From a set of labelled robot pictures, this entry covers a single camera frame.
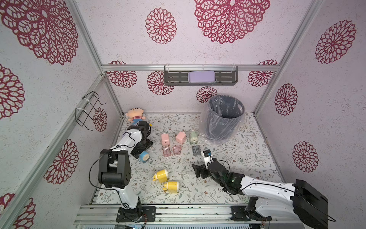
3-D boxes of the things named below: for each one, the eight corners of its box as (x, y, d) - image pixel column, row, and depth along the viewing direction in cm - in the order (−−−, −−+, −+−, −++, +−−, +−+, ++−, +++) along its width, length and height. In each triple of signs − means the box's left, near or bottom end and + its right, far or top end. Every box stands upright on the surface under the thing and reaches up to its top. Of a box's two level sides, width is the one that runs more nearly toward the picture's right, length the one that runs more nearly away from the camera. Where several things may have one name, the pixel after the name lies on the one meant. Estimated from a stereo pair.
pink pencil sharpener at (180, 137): (174, 143, 104) (174, 138, 99) (179, 135, 108) (179, 130, 104) (182, 145, 102) (182, 141, 98) (186, 137, 107) (186, 132, 102)
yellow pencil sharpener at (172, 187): (164, 193, 83) (162, 189, 76) (164, 186, 85) (163, 181, 78) (179, 193, 83) (179, 189, 76) (179, 186, 85) (179, 181, 78)
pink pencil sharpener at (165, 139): (161, 146, 102) (160, 141, 97) (162, 138, 106) (161, 133, 101) (169, 146, 102) (169, 141, 97) (170, 138, 106) (169, 133, 101)
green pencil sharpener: (190, 144, 103) (190, 137, 96) (189, 137, 107) (190, 130, 100) (197, 144, 103) (198, 137, 96) (196, 137, 107) (197, 130, 100)
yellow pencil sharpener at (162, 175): (155, 181, 87) (153, 176, 80) (159, 172, 91) (157, 166, 84) (166, 185, 85) (165, 180, 79) (170, 175, 89) (169, 170, 83)
